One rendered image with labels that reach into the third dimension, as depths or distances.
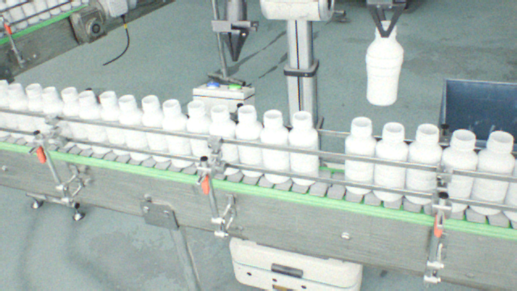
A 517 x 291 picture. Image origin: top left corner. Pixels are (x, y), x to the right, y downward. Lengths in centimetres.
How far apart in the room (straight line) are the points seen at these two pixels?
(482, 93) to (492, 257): 65
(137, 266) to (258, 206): 131
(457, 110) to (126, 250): 161
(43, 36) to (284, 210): 165
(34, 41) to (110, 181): 124
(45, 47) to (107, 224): 95
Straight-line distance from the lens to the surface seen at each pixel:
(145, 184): 115
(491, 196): 94
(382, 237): 100
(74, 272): 237
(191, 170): 107
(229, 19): 109
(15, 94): 131
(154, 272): 221
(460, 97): 153
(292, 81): 159
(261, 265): 187
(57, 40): 239
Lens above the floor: 167
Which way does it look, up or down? 34 degrees down
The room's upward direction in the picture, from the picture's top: 8 degrees counter-clockwise
